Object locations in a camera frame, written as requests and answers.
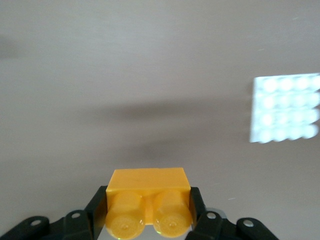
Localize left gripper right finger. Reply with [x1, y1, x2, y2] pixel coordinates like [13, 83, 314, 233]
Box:
[189, 186, 278, 240]

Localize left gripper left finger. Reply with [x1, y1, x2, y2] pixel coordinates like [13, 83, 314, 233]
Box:
[0, 185, 109, 240]

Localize yellow two-stud block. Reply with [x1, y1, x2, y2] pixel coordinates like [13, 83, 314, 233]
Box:
[104, 166, 195, 239]

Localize white studded base plate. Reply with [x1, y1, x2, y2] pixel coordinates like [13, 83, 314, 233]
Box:
[249, 72, 320, 144]

